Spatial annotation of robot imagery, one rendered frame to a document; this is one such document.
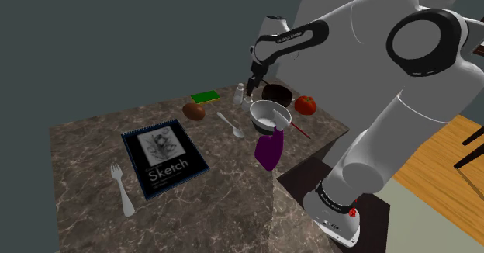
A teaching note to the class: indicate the green and yellow sponge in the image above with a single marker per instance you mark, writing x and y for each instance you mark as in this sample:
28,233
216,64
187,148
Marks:
205,96

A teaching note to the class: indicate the black pan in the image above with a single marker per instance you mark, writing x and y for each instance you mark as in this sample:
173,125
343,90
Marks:
278,94

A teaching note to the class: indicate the red pencil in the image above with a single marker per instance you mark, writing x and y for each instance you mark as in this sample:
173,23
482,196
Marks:
300,130

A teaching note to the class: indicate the black sketch book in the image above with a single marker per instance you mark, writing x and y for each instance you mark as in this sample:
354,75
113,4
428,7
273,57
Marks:
166,161

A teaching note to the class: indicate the purple spray bottle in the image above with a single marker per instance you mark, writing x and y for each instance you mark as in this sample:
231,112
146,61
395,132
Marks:
269,152

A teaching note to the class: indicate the grey and white bowl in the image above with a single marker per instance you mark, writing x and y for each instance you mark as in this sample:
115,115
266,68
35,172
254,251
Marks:
261,110

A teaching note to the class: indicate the white spoon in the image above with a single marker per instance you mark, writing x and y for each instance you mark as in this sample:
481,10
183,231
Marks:
237,131

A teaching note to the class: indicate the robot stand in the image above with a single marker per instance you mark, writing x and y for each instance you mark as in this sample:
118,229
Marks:
302,180

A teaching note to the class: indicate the white fork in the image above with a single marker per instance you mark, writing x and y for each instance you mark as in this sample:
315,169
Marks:
124,195

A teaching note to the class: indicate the white shaker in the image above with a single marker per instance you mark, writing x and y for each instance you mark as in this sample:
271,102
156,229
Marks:
247,104
238,94

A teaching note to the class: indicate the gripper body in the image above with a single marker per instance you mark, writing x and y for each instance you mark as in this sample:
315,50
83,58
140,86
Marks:
259,70

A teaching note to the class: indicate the brown egg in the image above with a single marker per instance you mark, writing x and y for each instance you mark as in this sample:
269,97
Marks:
193,111

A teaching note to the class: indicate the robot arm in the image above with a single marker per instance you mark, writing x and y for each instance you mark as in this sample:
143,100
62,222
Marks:
378,74

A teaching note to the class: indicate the red tomato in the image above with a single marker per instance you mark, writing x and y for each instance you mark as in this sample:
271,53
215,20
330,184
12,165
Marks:
305,105

